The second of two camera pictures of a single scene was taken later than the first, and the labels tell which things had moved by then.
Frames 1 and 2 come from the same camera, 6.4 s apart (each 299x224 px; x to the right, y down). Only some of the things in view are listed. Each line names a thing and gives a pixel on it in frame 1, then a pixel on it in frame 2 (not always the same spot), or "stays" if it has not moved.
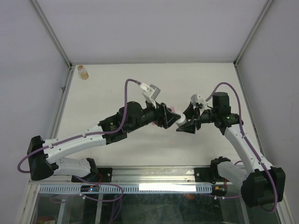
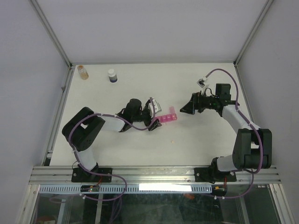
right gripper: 190,127 → 195,103
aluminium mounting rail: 183,176 stays
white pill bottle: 182,120 → 112,75
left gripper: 164,117 → 155,123
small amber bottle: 82,72 stays
